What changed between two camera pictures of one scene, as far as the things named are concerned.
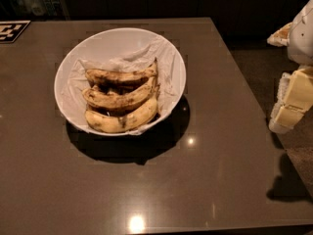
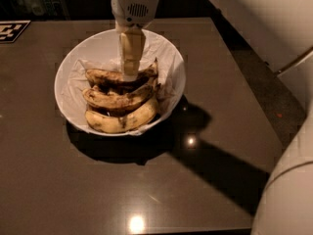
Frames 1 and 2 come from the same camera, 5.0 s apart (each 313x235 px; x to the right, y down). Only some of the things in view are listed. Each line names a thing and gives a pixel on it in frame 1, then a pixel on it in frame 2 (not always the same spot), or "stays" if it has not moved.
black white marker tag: (11, 29) stays
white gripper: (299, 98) -> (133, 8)
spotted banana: (118, 122) stays
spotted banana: (122, 98) stays
